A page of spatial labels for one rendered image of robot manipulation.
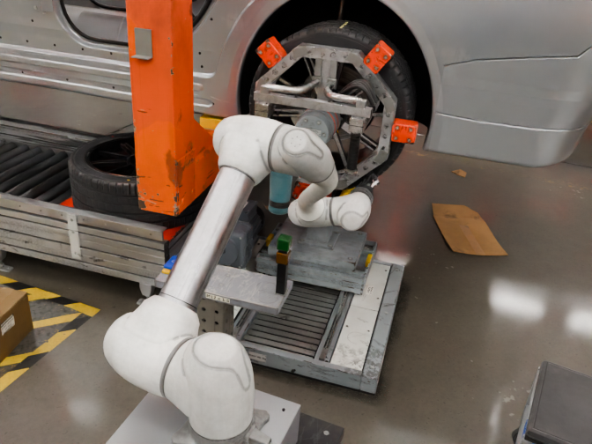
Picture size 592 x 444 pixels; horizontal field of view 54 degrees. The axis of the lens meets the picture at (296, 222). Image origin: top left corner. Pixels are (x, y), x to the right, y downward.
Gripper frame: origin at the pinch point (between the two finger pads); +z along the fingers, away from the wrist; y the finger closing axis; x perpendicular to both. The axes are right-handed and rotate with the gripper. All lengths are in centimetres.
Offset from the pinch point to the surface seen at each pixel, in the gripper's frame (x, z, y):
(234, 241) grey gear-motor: 14, -26, -53
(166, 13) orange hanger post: 89, -42, -4
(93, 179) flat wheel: 70, -21, -89
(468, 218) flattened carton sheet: -79, 111, -11
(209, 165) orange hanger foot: 44, -12, -47
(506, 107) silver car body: -9, 10, 55
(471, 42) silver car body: 18, 10, 58
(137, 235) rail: 41, -33, -81
